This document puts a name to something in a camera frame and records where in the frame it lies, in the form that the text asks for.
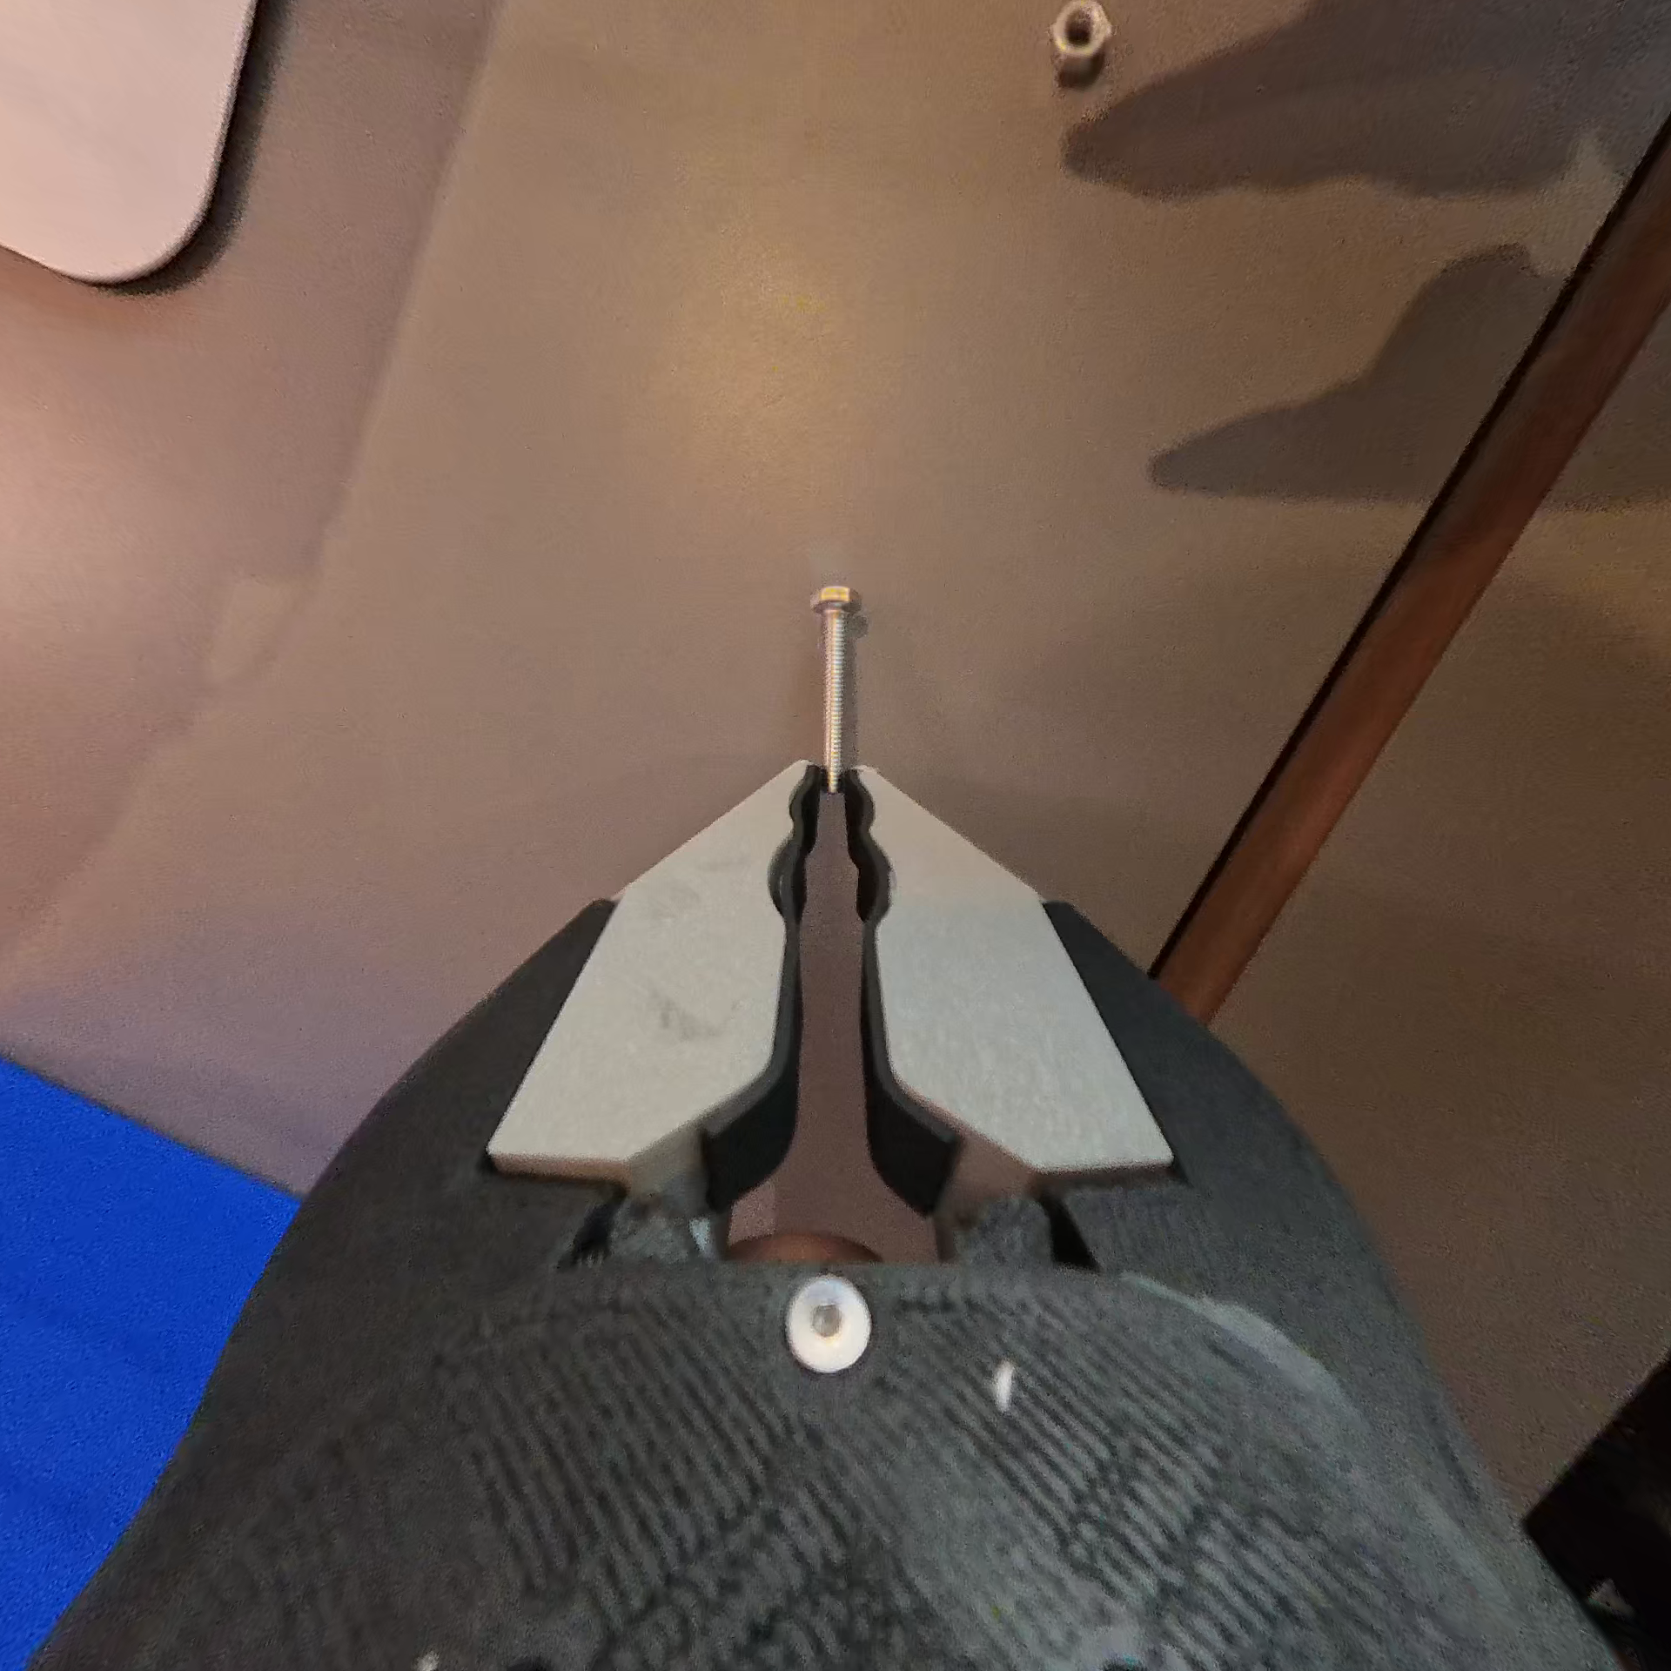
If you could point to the long metal bolt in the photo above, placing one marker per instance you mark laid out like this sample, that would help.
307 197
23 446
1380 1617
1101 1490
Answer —
837 693

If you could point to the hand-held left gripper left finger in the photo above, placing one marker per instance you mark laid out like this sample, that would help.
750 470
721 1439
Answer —
654 1033

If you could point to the blue plastic bin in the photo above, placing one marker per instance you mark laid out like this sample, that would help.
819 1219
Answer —
105 1305

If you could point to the pale rounded board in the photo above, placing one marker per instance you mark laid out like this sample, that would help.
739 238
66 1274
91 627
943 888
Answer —
91 119

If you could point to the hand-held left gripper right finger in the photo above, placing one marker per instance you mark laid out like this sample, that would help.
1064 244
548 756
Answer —
1019 1044

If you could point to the metal hex nut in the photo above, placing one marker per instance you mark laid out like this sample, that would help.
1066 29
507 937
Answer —
1078 36

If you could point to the brown wooden strip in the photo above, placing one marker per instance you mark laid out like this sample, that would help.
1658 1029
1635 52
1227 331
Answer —
1437 548

